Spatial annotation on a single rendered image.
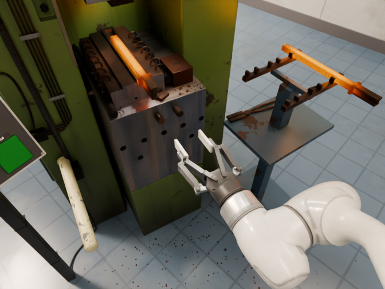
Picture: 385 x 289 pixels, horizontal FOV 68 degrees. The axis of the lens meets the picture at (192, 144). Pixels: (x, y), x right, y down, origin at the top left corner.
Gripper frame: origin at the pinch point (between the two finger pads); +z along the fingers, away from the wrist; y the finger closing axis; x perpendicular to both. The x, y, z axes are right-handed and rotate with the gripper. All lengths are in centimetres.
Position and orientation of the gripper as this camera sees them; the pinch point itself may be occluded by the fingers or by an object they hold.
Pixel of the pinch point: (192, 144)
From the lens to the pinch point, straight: 79.7
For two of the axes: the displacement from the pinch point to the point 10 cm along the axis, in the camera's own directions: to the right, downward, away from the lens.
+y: 8.7, -3.6, 3.2
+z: -4.8, -6.5, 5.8
